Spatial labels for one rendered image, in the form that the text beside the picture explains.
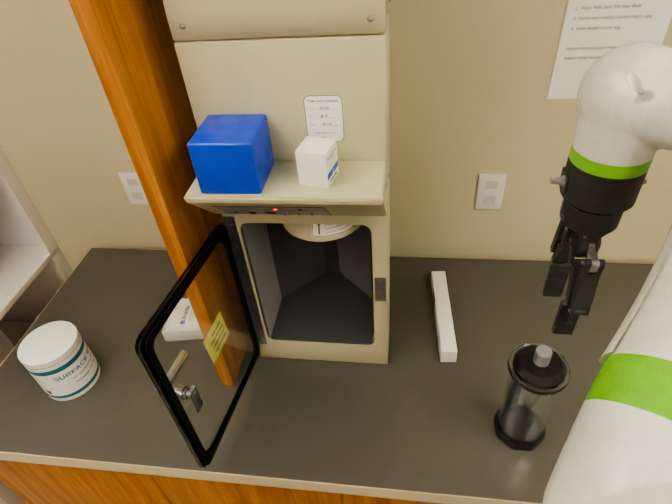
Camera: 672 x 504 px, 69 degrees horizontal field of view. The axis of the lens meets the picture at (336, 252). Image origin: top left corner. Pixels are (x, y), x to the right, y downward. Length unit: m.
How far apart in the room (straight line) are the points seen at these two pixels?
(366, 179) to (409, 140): 0.53
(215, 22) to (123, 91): 0.17
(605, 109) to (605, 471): 0.38
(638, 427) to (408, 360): 0.85
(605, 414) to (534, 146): 0.98
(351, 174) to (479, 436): 0.64
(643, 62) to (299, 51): 0.44
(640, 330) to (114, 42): 0.71
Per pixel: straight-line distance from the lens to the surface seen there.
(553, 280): 0.88
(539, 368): 0.97
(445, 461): 1.11
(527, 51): 1.24
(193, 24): 0.81
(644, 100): 0.62
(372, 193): 0.75
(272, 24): 0.77
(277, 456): 1.13
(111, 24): 0.79
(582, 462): 0.44
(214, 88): 0.83
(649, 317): 0.49
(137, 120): 0.81
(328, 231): 0.96
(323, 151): 0.75
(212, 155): 0.76
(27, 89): 1.60
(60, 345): 1.30
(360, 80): 0.78
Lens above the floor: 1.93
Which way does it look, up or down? 41 degrees down
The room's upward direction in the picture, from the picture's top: 5 degrees counter-clockwise
